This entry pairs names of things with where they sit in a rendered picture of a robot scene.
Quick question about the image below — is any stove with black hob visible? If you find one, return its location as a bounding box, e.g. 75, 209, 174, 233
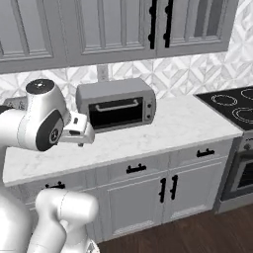
193, 85, 253, 214

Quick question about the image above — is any grey toaster oven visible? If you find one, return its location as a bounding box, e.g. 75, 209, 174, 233
75, 77, 157, 134

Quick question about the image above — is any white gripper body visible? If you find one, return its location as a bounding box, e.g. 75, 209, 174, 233
59, 121, 96, 146

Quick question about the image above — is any black drawer handle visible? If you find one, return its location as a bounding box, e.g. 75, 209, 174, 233
44, 181, 66, 191
126, 163, 147, 175
196, 148, 215, 158

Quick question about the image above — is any grey flat object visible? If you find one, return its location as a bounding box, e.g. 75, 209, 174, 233
2, 96, 28, 112

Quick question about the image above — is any black glass toaster oven door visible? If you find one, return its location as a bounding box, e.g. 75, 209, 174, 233
87, 96, 146, 131

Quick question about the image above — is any grey toaster oven door handle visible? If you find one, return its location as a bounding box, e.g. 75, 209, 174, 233
95, 99, 140, 113

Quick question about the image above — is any stove oven door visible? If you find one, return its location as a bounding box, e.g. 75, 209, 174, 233
220, 149, 253, 203

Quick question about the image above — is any white wall socket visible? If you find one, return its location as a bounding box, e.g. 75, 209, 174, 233
96, 63, 110, 83

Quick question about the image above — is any grey drawer front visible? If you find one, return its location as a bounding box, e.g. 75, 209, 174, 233
18, 177, 102, 211
106, 153, 170, 185
168, 139, 234, 170

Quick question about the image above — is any grey wall cupboard door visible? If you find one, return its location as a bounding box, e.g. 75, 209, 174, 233
155, 0, 240, 58
64, 0, 158, 66
0, 0, 68, 75

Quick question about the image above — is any black wall cupboard handle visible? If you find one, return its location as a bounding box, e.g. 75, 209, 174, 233
163, 0, 174, 49
147, 0, 158, 50

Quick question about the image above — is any black base cupboard handle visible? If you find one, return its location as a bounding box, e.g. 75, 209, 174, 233
158, 177, 167, 204
169, 174, 179, 201

